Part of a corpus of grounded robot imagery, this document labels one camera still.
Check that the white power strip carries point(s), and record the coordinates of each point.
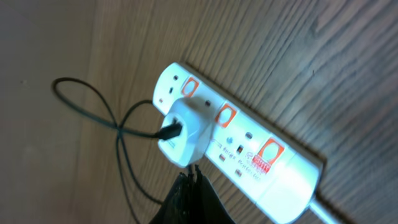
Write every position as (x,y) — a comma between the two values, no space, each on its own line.
(277,174)

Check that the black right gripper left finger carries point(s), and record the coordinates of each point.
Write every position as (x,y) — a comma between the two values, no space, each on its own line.
(177,206)

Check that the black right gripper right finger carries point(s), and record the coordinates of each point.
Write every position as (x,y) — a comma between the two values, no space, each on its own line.
(207,207)

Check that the white charger adapter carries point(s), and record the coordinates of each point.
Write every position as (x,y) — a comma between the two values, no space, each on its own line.
(197,124)

